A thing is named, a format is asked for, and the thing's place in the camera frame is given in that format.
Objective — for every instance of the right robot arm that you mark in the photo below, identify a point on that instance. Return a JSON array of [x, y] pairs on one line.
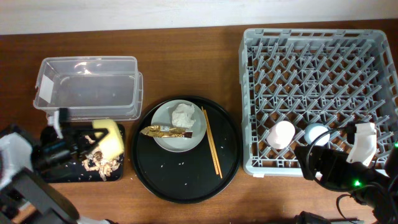
[[375, 190]]

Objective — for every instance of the pink cup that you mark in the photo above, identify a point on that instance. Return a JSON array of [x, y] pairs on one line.
[[281, 134]]

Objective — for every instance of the clear plastic storage bin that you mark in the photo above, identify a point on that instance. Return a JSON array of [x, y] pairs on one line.
[[91, 87]]

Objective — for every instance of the yellow bowl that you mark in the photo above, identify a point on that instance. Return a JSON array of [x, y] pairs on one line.
[[111, 144]]

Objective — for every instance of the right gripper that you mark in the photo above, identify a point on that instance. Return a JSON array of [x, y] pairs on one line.
[[335, 159]]

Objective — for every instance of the grey dishwasher rack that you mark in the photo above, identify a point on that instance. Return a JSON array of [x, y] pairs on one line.
[[305, 76]]

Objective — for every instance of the gold snack wrapper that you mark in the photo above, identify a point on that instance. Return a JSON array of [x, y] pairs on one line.
[[166, 132]]

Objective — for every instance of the blue cup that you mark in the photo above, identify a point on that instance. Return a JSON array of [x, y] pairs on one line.
[[312, 131]]

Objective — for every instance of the white tissue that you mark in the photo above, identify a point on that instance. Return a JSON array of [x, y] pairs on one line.
[[182, 116]]

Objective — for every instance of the right wooden chopstick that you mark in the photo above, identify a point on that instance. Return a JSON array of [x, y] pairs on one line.
[[217, 160]]

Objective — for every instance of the food scraps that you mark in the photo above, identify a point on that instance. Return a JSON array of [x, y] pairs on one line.
[[95, 161]]

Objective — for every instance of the round black serving tray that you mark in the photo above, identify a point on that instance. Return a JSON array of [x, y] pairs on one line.
[[188, 177]]

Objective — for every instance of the wooden chopstick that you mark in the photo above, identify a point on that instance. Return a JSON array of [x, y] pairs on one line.
[[208, 132], [217, 160]]

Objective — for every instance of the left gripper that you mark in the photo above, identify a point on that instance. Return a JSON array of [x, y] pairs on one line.
[[71, 136]]

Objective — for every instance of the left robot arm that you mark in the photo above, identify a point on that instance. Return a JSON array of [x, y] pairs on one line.
[[22, 158]]

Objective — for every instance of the grey ceramic plate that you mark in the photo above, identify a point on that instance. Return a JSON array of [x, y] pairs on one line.
[[163, 117]]

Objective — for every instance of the black rectangular tray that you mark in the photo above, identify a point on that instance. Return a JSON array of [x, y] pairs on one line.
[[73, 171]]

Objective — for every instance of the left wooden chopstick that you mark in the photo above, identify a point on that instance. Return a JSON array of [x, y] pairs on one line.
[[208, 132]]

